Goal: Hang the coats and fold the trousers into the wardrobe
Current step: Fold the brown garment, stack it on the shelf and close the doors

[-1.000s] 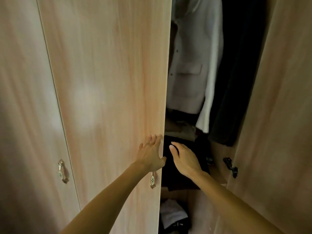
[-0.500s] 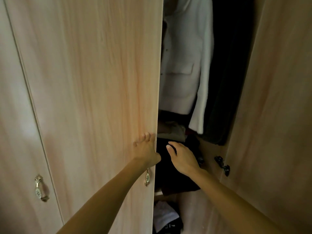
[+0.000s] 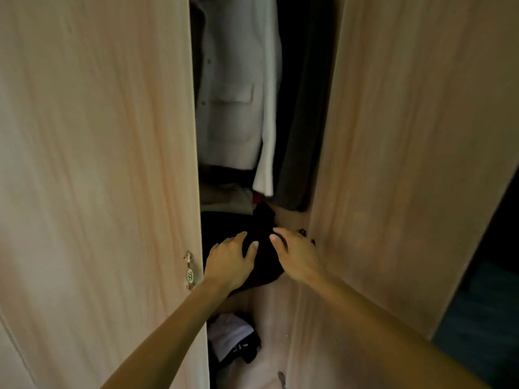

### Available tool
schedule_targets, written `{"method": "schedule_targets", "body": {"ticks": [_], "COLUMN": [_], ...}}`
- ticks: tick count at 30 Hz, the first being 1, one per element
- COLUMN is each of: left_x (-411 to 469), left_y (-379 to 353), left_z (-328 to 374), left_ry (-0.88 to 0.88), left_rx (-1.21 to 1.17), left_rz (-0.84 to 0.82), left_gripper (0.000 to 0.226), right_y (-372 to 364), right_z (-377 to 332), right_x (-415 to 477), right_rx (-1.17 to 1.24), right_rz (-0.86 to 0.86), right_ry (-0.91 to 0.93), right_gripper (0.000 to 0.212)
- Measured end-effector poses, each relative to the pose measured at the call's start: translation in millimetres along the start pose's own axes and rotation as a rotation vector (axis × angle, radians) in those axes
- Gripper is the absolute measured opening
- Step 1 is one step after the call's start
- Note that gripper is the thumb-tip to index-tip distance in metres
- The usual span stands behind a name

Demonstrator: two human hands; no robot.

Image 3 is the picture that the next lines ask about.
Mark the person's left hand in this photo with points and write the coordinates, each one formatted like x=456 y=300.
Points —
x=227 y=267

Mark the person's right hand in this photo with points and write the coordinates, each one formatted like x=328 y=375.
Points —
x=298 y=259

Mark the dark brown sweater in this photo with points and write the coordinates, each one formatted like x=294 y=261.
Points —
x=259 y=247

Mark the white fuzzy coat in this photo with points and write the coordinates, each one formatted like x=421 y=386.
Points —
x=235 y=97

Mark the black garment with white print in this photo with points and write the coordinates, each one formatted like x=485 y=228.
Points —
x=245 y=348

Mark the person's right forearm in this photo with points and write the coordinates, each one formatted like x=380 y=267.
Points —
x=397 y=340

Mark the dark hanging coat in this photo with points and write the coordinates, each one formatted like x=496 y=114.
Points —
x=304 y=109

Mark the beige folded garment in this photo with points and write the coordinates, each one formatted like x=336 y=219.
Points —
x=227 y=196

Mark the person's left forearm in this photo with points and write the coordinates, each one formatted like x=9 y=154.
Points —
x=162 y=340

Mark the light wooden wardrobe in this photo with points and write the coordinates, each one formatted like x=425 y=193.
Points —
x=101 y=178

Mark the white folded shirt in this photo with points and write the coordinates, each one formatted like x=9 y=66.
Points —
x=229 y=334

